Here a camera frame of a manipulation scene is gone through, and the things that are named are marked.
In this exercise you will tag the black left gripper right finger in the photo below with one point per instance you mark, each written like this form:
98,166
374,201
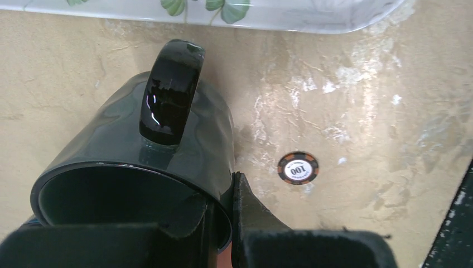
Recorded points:
260,239

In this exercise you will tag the white leaf-print tray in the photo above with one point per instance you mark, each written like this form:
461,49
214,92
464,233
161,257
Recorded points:
320,17

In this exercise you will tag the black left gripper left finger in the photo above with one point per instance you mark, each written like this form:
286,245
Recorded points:
182,238

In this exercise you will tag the dark grey mug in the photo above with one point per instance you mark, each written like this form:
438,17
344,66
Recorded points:
161,138

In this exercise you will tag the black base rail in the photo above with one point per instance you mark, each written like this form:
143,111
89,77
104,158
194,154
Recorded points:
452,247

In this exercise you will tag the small round token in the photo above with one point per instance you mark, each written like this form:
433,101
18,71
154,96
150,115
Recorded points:
298,168

